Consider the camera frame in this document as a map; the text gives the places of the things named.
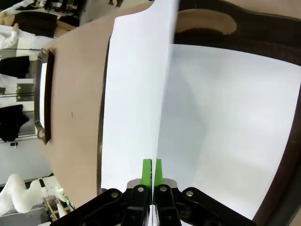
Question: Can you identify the light wooden frame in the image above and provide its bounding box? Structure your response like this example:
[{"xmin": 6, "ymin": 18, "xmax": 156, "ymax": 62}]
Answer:
[{"xmin": 43, "ymin": 194, "xmax": 76, "ymax": 223}]

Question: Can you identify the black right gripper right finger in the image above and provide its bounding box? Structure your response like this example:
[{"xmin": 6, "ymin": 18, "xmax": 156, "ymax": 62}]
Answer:
[{"xmin": 154, "ymin": 159, "xmax": 256, "ymax": 226}]

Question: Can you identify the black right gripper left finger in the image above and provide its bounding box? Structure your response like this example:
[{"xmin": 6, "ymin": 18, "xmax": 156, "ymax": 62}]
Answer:
[{"xmin": 50, "ymin": 159, "xmax": 153, "ymax": 226}]

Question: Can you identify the person in white shirt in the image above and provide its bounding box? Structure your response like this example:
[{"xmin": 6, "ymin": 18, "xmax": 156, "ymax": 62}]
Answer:
[{"xmin": 0, "ymin": 11, "xmax": 20, "ymax": 49}]

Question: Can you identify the dark brown plastic tray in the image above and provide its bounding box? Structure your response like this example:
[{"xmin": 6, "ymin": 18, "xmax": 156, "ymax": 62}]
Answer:
[
  {"xmin": 34, "ymin": 48, "xmax": 55, "ymax": 145},
  {"xmin": 96, "ymin": 0, "xmax": 301, "ymax": 226}
]

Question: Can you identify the person's left hand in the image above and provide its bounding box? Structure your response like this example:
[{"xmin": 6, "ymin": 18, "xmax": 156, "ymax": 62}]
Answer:
[{"xmin": 56, "ymin": 22, "xmax": 79, "ymax": 31}]

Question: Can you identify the grey metal cabinet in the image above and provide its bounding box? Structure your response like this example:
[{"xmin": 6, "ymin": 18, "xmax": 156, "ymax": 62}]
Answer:
[{"xmin": 15, "ymin": 79, "xmax": 36, "ymax": 102}]

